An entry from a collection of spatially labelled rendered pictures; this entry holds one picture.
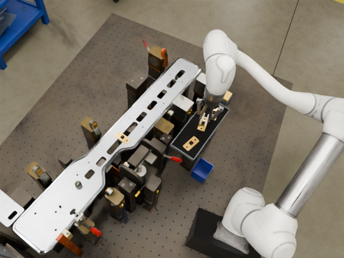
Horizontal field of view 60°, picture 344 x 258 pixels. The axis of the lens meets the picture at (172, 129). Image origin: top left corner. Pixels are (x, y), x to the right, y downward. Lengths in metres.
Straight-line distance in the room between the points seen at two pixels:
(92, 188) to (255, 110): 1.30
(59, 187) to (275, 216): 1.01
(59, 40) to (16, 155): 1.84
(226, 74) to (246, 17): 3.01
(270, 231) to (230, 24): 2.99
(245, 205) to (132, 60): 1.43
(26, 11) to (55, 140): 2.01
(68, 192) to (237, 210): 0.82
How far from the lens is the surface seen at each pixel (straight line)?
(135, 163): 1.38
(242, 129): 2.15
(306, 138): 3.23
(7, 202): 1.64
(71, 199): 1.56
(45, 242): 1.53
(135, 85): 1.81
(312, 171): 1.38
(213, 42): 1.27
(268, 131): 2.21
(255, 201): 1.49
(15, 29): 3.58
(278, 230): 1.36
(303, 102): 1.44
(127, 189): 1.41
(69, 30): 3.70
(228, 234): 1.56
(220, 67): 1.13
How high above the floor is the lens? 2.46
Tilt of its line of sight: 60 degrees down
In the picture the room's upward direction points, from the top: 11 degrees clockwise
